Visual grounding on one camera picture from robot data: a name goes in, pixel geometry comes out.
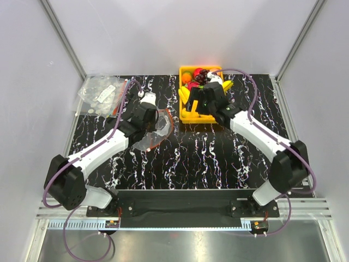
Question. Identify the yellow banana bunch in tray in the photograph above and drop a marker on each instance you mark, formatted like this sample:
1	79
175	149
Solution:
227	85

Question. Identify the orange fruit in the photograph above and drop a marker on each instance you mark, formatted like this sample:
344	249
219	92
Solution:
186	77

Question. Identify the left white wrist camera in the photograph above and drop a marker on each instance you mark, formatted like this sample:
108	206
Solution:
150	98

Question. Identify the pink dragon fruit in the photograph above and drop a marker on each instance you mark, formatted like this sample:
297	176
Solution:
192	84

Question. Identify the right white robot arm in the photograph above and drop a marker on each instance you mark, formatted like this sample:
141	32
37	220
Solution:
289	160

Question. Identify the dark purple grape bunch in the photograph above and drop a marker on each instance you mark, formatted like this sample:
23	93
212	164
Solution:
202	77

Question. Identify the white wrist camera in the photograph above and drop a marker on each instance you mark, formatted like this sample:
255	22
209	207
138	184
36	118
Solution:
150	98
214	78

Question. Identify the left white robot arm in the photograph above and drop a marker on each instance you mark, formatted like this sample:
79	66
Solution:
65	185

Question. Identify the red peach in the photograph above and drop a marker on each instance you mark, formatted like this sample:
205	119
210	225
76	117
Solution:
197	72

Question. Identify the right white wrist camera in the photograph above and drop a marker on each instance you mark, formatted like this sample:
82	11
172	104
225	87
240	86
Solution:
214	78

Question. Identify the yellow banana bunch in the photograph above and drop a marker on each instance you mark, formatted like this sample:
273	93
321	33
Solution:
227	85
184	94

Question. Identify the clear zip bag orange zipper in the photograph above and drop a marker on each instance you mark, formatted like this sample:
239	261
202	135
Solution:
162	130

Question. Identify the stack of clear zip bags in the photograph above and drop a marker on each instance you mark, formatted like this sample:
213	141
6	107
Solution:
102	94

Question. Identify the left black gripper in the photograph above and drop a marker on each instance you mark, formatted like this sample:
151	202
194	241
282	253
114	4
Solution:
152	128

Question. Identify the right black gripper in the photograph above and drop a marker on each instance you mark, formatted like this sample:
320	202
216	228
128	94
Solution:
196	94

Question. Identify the yellow plastic fruit tray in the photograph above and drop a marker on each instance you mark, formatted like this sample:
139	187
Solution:
192	117

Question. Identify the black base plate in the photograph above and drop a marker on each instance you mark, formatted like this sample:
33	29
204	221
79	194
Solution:
236	203

